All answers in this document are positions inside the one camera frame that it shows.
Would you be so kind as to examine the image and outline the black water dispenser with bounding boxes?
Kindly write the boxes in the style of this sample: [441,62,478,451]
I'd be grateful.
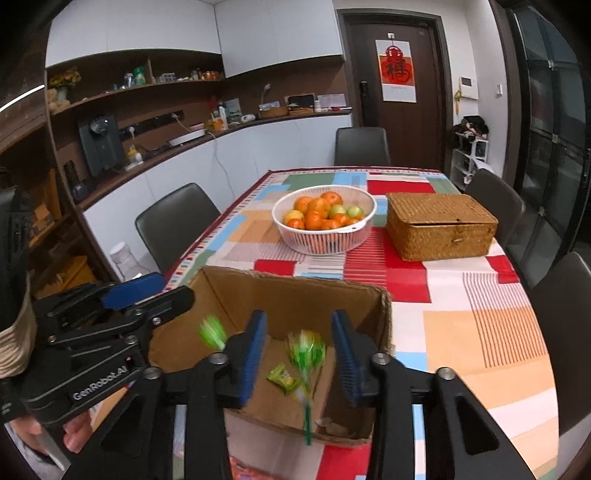
[78,114,125,177]

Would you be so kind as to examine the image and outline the patchwork tablecloth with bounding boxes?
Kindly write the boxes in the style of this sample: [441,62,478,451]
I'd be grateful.
[88,168,561,480]

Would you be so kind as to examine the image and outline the pile of oranges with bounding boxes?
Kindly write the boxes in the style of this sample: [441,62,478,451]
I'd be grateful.
[284,191,358,230]

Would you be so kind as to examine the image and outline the cardboard box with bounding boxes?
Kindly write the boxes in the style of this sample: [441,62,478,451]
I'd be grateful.
[148,265,393,448]

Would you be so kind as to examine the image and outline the white wall cabinets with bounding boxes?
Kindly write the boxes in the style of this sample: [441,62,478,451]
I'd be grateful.
[45,0,345,79]

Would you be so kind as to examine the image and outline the glass door cabinet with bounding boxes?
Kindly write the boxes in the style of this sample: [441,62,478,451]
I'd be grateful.
[505,4,591,289]

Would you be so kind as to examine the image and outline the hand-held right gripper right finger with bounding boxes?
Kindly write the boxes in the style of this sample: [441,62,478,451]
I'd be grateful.
[331,309,539,480]

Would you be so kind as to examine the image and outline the grey dining chair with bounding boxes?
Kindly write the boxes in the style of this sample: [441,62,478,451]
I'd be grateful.
[334,127,392,167]
[135,183,222,275]
[464,168,527,250]
[526,251,591,437]

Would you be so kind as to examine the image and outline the green lollipop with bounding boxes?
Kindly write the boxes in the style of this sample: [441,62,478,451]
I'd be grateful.
[286,330,328,446]

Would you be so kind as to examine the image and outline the green candy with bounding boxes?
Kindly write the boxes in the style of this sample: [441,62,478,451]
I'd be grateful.
[198,315,228,350]

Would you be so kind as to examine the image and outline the white base cabinets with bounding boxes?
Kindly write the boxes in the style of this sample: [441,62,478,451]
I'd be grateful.
[83,114,354,278]

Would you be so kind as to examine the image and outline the yellow flowers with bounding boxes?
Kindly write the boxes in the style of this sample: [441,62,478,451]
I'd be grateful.
[47,67,83,90]

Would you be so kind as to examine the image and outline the wicker lidded box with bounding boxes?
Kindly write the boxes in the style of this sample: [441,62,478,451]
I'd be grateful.
[385,191,499,262]

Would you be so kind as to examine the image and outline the clear plastic bottle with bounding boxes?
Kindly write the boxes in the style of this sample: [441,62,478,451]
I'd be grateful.
[110,241,151,282]

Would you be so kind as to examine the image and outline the green candy packet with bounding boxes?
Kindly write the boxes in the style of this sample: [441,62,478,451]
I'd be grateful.
[267,363,297,395]

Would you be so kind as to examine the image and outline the white shoe rack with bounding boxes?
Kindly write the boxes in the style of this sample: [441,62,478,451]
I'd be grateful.
[450,136,490,192]

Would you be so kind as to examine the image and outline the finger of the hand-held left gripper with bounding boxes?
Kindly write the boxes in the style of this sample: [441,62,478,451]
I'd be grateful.
[46,285,195,352]
[32,272,166,330]

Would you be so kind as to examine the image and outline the person's left hand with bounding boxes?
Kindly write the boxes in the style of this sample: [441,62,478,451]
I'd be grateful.
[9,408,94,455]

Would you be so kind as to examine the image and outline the dark cloth pile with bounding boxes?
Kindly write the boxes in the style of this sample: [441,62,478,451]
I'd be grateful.
[451,115,490,139]

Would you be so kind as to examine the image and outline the red wall calendar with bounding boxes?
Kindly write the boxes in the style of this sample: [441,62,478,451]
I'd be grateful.
[375,39,417,103]

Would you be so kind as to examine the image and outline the white plastic fruit basket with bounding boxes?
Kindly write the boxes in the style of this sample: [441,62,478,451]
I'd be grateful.
[271,185,377,256]

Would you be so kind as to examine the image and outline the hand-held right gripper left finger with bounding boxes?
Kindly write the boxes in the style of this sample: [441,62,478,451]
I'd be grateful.
[62,310,269,480]

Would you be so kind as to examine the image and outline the black power socket strip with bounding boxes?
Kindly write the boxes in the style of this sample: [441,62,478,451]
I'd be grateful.
[117,110,185,139]

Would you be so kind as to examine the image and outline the white power cable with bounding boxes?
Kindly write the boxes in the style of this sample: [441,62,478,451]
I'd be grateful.
[203,129,236,208]

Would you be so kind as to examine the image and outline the brown door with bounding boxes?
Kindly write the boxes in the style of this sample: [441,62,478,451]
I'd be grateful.
[337,9,451,169]

